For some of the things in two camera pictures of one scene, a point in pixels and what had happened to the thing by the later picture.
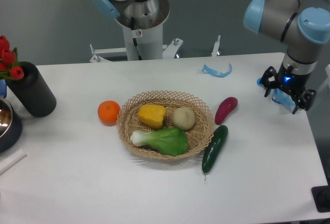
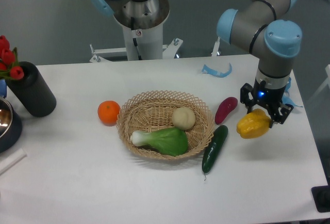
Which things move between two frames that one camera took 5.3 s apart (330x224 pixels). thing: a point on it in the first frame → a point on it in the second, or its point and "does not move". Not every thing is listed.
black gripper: [293, 83] → [267, 96]
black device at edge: [321, 197] does not move
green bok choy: [171, 141] does not move
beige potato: [183, 118] does not move
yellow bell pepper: [152, 115] → [254, 124]
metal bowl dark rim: [10, 126] does not move
